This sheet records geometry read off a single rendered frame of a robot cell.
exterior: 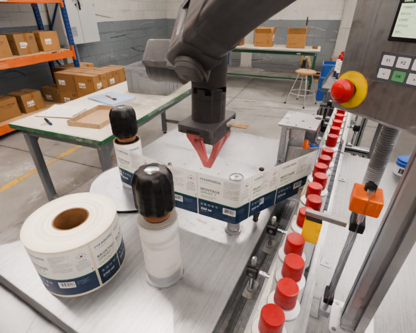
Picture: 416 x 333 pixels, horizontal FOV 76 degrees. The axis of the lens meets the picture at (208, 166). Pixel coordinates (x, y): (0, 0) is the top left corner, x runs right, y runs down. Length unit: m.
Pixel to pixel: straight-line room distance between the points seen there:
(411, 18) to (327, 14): 7.49
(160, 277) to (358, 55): 0.58
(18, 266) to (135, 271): 0.30
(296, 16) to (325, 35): 0.88
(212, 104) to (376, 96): 0.25
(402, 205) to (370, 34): 0.26
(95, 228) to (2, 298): 0.32
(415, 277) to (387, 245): 0.38
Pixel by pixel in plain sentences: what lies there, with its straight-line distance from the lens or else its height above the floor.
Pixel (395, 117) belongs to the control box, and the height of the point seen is 1.30.
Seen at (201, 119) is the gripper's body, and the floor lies 1.29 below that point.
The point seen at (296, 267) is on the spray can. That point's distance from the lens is 0.47.
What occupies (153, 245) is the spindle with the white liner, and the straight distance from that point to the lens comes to 0.58.
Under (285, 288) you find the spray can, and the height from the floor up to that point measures 1.08.
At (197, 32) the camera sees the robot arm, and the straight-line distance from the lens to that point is 0.31.
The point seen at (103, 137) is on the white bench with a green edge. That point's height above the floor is 0.80.
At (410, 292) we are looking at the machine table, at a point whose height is 0.83.
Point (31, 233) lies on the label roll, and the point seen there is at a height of 1.02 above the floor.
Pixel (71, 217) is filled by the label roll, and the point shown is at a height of 1.00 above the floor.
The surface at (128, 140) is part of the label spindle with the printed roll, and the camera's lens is 0.89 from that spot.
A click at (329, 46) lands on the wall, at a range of 7.99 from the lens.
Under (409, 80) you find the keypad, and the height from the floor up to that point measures 1.36.
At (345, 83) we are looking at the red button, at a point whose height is 1.34.
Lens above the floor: 1.44
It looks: 31 degrees down
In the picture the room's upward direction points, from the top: straight up
